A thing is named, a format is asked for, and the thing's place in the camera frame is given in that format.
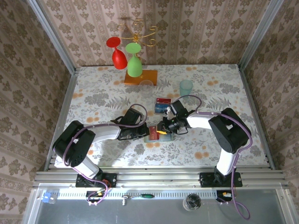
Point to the red credit card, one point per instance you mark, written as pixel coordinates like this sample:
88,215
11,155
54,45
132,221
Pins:
163,100
153,134

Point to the red wine glass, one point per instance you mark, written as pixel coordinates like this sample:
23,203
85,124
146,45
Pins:
119,60

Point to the blue connector block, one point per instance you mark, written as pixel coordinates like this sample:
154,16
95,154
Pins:
47,198

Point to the aluminium front frame rail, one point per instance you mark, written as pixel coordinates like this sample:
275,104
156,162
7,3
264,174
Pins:
158,177

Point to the clear glass jar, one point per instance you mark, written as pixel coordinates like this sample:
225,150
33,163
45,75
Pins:
192,202

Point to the teal plastic tumbler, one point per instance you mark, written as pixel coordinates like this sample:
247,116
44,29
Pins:
186,87

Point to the green wine glass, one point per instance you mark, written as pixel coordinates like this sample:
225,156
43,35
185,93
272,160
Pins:
134,67

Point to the aluminium frame post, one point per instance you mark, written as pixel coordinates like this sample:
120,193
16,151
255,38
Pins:
259,35
52,35

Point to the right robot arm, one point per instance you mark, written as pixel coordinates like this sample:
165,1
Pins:
198,121

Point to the orange wooden rack base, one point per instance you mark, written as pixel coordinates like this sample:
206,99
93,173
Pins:
149,78

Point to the floral tablecloth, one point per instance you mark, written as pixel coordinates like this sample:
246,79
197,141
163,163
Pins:
198,144

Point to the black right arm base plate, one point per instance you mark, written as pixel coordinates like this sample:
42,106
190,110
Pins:
206,180

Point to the blue VIP credit card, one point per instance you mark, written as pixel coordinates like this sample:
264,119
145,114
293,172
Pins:
161,108

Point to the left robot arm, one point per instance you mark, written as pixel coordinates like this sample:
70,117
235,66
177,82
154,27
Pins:
107,134

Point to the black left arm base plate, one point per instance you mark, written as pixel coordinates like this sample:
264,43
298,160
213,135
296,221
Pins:
109,179

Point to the aluminium side rail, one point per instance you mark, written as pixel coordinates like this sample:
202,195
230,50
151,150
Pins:
249,93
63,116

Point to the clear glass cup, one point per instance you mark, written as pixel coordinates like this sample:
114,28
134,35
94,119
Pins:
146,89

